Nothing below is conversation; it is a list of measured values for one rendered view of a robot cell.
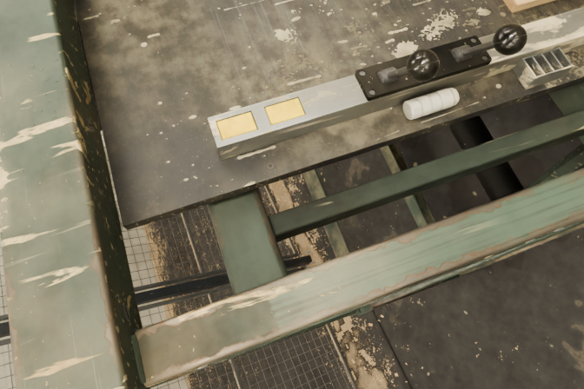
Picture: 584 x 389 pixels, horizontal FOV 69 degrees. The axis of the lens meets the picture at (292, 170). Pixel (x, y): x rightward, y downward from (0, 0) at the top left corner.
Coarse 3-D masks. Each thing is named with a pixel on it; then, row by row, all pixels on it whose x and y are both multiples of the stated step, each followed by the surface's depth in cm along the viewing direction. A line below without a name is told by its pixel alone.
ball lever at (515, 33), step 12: (516, 24) 51; (504, 36) 51; (516, 36) 50; (456, 48) 62; (468, 48) 60; (480, 48) 57; (492, 48) 55; (504, 48) 52; (516, 48) 51; (456, 60) 62
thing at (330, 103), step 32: (544, 32) 66; (576, 32) 66; (512, 64) 66; (288, 96) 60; (320, 96) 60; (352, 96) 60; (384, 96) 61; (416, 96) 64; (288, 128) 59; (320, 128) 62
